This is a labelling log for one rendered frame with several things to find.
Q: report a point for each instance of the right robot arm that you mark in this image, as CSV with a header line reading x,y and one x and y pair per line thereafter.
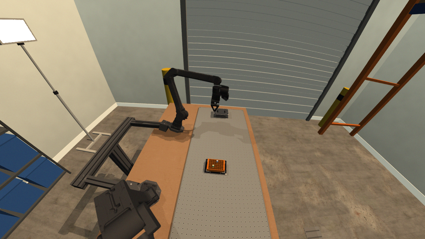
x,y
122,212

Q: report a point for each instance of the orange grid tube rack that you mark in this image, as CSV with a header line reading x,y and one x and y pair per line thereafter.
x,y
218,167

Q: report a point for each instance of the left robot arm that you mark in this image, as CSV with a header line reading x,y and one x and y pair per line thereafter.
x,y
182,114

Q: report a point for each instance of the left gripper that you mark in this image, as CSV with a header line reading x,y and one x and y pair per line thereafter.
x,y
213,102

